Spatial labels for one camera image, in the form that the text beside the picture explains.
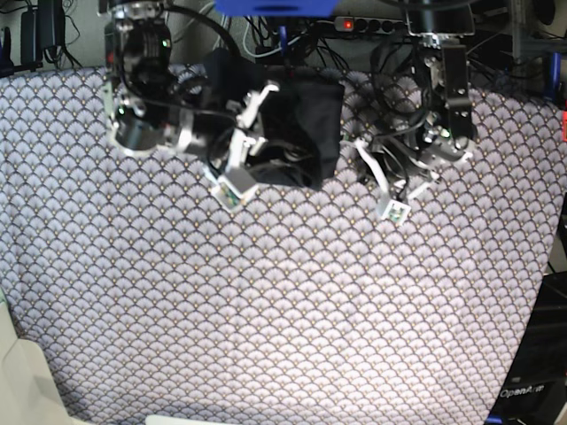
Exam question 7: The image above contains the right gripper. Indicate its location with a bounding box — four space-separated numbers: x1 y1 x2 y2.
163 81 280 212

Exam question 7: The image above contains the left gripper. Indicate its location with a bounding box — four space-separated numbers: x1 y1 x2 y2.
353 120 474 224

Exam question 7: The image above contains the dark grey T-shirt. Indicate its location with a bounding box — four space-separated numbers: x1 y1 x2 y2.
201 47 346 192

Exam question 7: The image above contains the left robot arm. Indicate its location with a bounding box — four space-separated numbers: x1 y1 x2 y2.
353 1 477 224

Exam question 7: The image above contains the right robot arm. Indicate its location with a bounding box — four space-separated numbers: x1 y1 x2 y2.
98 1 280 213

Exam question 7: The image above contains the black power strip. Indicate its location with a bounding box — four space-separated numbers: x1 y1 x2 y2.
333 16 406 35

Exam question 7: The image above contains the red clamp right edge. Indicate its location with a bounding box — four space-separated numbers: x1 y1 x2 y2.
562 110 567 142

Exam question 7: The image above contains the fan-patterned tablecloth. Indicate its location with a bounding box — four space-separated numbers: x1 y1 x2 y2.
1 68 566 424

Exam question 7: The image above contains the blue clamp at right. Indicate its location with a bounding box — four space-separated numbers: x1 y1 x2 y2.
542 52 562 102

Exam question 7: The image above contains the black OpenArm box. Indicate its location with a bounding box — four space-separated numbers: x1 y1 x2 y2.
492 272 566 424

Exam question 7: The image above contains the cream plastic bin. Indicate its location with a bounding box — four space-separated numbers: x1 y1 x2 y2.
1 297 72 424

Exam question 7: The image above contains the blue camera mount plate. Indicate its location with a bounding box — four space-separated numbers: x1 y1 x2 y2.
215 0 338 17

